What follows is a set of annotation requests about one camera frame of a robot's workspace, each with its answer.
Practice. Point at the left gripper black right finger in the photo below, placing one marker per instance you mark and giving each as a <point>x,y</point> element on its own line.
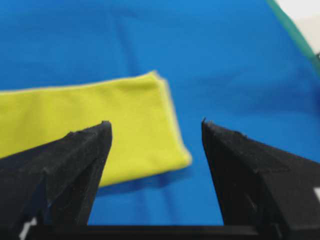
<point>262,187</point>

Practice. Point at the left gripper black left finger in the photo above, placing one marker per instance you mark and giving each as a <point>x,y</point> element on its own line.
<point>55,183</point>

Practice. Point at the yellow-green square towel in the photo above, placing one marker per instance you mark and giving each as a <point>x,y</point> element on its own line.
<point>146,137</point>

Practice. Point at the blue table cloth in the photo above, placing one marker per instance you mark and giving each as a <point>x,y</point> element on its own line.
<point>228,61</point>

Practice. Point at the green table edge strip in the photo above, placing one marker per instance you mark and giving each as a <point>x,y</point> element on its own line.
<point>301,19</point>

